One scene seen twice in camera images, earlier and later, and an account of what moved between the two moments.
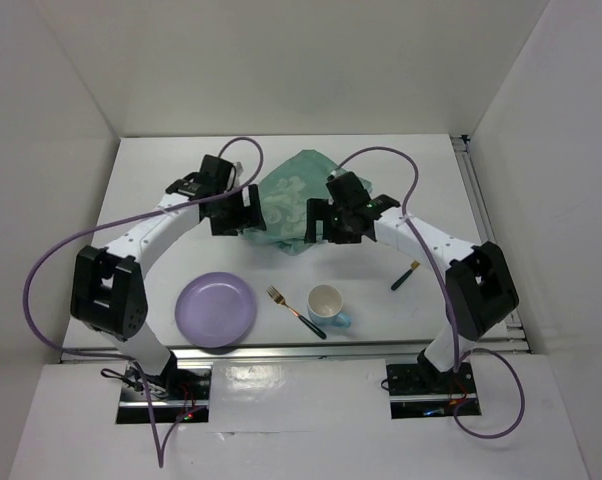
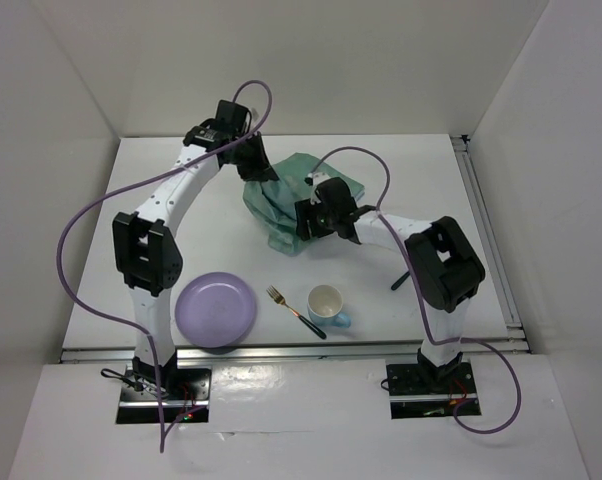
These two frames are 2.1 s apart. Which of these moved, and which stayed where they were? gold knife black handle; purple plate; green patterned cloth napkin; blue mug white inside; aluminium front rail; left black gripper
Moved: left black gripper; green patterned cloth napkin
Stayed: gold knife black handle; purple plate; aluminium front rail; blue mug white inside
